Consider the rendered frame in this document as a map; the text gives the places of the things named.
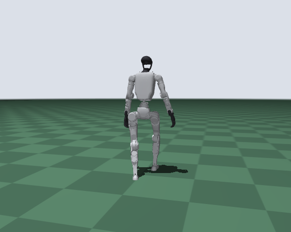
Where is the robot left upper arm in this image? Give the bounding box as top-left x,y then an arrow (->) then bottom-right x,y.
126,74 -> 135,99

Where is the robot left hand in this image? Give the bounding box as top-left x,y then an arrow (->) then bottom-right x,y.
124,111 -> 129,128

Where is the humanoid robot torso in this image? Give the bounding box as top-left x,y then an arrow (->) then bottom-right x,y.
135,71 -> 156,119

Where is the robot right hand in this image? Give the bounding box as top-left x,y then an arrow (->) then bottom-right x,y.
168,110 -> 176,127

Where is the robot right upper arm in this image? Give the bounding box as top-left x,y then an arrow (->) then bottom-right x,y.
154,74 -> 167,98

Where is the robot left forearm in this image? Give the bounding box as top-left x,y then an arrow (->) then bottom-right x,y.
125,97 -> 132,114

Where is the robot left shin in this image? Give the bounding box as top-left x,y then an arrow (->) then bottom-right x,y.
130,143 -> 138,176

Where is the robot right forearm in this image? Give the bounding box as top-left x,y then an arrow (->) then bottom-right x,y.
163,92 -> 173,113

